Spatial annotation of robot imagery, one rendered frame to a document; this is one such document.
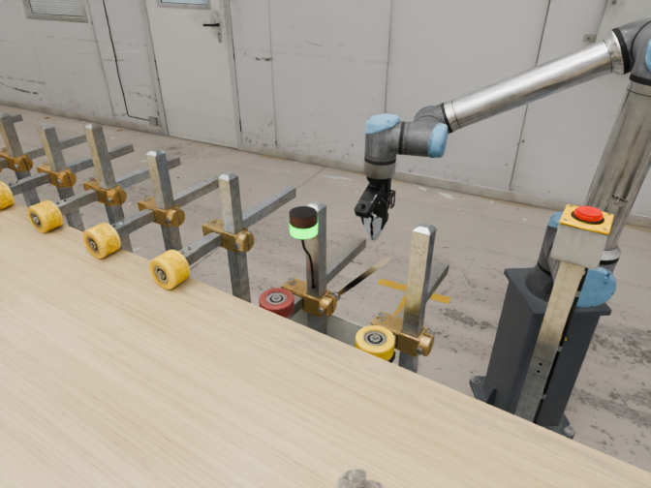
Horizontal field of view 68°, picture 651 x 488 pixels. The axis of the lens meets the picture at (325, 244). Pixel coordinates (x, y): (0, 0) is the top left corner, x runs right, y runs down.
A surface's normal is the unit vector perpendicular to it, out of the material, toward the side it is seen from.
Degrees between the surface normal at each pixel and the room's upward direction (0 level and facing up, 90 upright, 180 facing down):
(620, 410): 0
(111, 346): 0
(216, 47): 90
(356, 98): 90
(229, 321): 0
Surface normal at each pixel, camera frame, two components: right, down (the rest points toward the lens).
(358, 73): -0.45, 0.46
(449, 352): 0.00, -0.86
